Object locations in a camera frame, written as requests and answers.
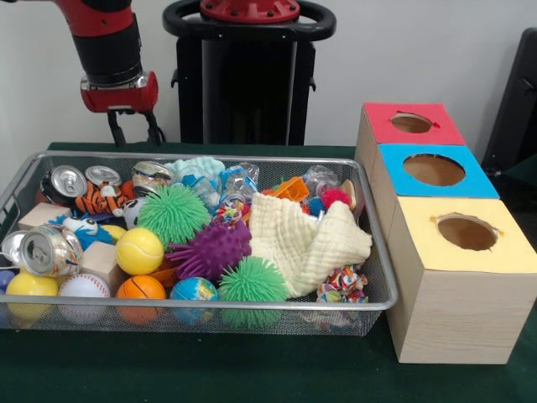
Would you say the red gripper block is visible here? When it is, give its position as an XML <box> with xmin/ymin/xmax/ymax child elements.
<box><xmin>80</xmin><ymin>71</ymin><xmax>166</xmax><ymax>149</ymax></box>

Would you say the tiger striped plush toy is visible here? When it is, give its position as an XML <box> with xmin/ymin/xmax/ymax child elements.
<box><xmin>74</xmin><ymin>181</ymin><xmax>135</xmax><ymax>218</ymax></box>

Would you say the green spiky ball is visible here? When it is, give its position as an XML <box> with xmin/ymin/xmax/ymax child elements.
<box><xmin>137</xmin><ymin>184</ymin><xmax>212</xmax><ymax>247</ymax></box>
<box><xmin>216</xmin><ymin>255</ymin><xmax>289</xmax><ymax>328</ymax></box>

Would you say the cream muslin cloth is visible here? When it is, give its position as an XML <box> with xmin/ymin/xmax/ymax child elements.
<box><xmin>248</xmin><ymin>193</ymin><xmax>373</xmax><ymax>299</ymax></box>

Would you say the shallow clear mesh bin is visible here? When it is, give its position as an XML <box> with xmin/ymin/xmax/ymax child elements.
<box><xmin>0</xmin><ymin>151</ymin><xmax>400</xmax><ymax>337</ymax></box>

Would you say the wooden box with three holes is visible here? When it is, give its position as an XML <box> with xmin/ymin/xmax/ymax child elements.
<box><xmin>355</xmin><ymin>102</ymin><xmax>537</xmax><ymax>365</ymax></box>

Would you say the yellow tennis ball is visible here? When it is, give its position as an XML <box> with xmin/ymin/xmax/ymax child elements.
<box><xmin>115</xmin><ymin>228</ymin><xmax>165</xmax><ymax>276</ymax></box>

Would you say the purple spiky ball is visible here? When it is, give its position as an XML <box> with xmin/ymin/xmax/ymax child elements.
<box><xmin>165</xmin><ymin>220</ymin><xmax>253</xmax><ymax>283</ymax></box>

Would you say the orange basketball toy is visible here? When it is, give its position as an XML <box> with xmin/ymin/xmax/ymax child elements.
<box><xmin>117</xmin><ymin>275</ymin><xmax>169</xmax><ymax>327</ymax></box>

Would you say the white baseball toy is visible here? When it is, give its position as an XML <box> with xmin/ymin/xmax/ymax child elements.
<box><xmin>59</xmin><ymin>274</ymin><xmax>113</xmax><ymax>325</ymax></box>

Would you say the blue globe ball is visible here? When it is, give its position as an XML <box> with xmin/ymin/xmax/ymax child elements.
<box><xmin>169</xmin><ymin>276</ymin><xmax>219</xmax><ymax>327</ymax></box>

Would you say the black chair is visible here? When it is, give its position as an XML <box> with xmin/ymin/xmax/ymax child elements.
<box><xmin>482</xmin><ymin>28</ymin><xmax>537</xmax><ymax>181</ymax></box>

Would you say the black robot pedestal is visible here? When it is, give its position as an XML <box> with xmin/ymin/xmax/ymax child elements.
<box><xmin>164</xmin><ymin>0</ymin><xmax>336</xmax><ymax>145</ymax></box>

